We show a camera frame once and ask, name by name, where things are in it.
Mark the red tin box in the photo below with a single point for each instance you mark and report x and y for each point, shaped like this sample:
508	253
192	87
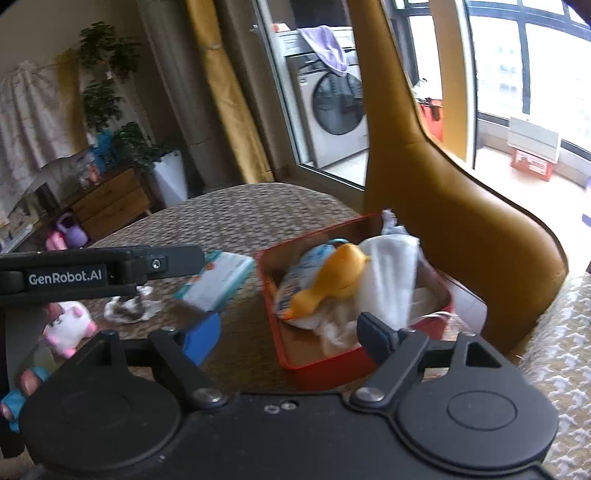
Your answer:
323	371

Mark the patterned tablecloth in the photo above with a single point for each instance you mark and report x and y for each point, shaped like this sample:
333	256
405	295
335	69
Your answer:
240	207

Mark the pink toy case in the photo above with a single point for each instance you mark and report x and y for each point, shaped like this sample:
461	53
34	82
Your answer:
55	241

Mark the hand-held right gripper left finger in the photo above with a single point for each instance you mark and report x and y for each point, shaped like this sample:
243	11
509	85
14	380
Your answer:
203	337

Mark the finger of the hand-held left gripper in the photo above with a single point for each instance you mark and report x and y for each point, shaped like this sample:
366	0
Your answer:
171	261

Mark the white washing machine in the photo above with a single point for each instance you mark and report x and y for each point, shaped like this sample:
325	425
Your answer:
323	120

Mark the white patterned seat cushion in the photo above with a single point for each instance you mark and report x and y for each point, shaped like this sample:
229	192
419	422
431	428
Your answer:
563	369

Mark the purple cloth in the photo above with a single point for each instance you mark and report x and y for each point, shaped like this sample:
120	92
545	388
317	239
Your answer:
328	46

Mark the yellow leather chair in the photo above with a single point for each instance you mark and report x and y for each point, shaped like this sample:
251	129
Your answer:
461	207

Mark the green houseplant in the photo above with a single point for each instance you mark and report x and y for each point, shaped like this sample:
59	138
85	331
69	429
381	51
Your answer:
106	50

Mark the white planter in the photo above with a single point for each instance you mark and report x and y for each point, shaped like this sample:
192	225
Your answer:
171	180

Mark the floral hanging cloth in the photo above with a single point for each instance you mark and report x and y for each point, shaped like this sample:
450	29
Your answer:
27	120

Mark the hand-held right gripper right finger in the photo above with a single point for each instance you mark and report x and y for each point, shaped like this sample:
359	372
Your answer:
374	339

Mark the blue printed face mask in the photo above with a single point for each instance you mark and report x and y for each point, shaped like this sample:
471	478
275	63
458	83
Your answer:
304	267

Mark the red plastic bin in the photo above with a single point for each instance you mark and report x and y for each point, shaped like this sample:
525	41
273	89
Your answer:
431	120

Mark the wooden dresser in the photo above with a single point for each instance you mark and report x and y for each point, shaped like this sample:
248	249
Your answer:
111	198

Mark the purple kettlebell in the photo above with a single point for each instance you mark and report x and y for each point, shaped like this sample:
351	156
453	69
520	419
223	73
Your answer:
74	233

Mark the white face masks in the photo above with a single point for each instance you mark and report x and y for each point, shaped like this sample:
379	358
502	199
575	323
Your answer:
392	277

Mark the white lace cloth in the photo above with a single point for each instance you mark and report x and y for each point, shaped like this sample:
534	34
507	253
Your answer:
337	332

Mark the yellow curtain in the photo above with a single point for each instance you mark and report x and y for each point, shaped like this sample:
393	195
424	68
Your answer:
231	115

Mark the person's left hand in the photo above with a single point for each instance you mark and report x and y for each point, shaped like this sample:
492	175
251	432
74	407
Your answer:
27	381

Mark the red cardboard box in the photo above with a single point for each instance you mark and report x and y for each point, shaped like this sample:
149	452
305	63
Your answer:
531	166

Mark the yellow plush duck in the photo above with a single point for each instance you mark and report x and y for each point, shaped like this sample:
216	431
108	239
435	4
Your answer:
337	277

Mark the pink white bunny plush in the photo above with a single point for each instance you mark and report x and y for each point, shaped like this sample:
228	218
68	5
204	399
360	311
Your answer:
74	323

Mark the white panel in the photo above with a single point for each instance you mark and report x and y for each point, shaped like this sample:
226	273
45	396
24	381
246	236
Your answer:
533	138

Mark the tissue pack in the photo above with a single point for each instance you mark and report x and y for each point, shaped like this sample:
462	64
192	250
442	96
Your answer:
221	277

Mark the blue bag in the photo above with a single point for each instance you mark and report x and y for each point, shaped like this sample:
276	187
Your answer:
104	147

